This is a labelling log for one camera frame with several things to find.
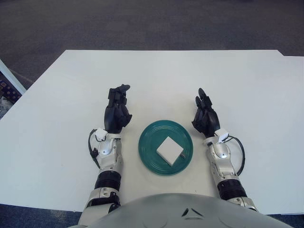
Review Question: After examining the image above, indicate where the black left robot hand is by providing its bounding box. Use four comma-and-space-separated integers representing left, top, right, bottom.
104, 84, 133, 134

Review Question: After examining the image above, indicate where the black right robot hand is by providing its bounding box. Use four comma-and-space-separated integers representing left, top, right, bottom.
191, 87, 220, 139

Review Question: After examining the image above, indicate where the white charger block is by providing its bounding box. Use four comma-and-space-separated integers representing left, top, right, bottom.
156, 136, 187, 166

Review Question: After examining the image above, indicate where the teal round plate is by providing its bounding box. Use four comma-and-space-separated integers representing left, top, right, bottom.
138, 120, 194, 177

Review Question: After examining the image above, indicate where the grey robot torso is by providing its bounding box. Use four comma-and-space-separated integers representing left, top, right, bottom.
78, 192, 295, 228

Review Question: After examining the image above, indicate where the white framed patterned panel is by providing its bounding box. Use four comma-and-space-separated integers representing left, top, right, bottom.
0, 59, 27, 119

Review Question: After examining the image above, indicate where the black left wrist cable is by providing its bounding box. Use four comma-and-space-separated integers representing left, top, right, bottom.
87, 129, 102, 170

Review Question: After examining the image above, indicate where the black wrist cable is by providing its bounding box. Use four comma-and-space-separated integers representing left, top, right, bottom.
225, 135, 246, 175
87, 129, 102, 170

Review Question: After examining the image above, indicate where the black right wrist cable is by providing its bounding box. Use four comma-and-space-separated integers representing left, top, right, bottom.
225, 135, 246, 175

